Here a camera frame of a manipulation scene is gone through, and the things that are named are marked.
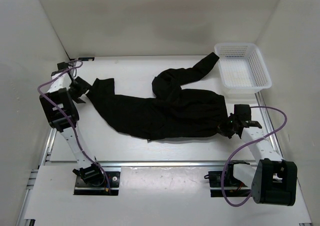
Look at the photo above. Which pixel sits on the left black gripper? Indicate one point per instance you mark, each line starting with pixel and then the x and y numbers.
pixel 85 87

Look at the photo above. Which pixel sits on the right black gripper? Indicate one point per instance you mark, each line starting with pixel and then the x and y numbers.
pixel 231 117

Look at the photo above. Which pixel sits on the black trousers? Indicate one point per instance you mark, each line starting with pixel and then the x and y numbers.
pixel 174 112

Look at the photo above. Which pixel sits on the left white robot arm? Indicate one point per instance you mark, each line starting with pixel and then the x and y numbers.
pixel 62 115

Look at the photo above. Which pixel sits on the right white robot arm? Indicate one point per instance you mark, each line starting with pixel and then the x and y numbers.
pixel 274 180

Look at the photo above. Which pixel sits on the dark label sticker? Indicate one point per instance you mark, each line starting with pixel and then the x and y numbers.
pixel 86 59

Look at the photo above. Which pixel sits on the white plastic basket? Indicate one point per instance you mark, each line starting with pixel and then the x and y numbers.
pixel 242 69

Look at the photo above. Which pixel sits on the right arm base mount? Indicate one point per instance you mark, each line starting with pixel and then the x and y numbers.
pixel 232 187

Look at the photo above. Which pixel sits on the aluminium front rail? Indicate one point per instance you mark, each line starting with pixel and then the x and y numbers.
pixel 109 164

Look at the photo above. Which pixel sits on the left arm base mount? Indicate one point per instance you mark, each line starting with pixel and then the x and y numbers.
pixel 99 185

